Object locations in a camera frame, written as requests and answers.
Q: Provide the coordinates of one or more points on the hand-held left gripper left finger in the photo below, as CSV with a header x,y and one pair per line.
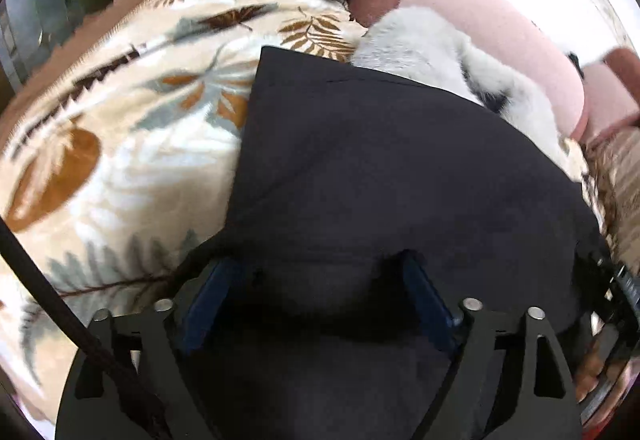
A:
x,y
212,305

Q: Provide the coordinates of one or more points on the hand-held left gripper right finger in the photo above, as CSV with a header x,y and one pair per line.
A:
x,y
429,305

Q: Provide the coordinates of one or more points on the black garment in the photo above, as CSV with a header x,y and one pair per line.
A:
x,y
375,170

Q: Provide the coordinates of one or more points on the brown striped cloth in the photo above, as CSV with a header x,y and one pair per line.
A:
x,y
620,180

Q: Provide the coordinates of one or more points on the leaf print blanket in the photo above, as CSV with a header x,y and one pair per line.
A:
x,y
125,160

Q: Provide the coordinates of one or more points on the pink bolster pillow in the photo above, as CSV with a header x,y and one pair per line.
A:
x,y
615,90
475,10

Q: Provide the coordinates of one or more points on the white fluffy plush cloth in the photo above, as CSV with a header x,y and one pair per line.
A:
x,y
425,45

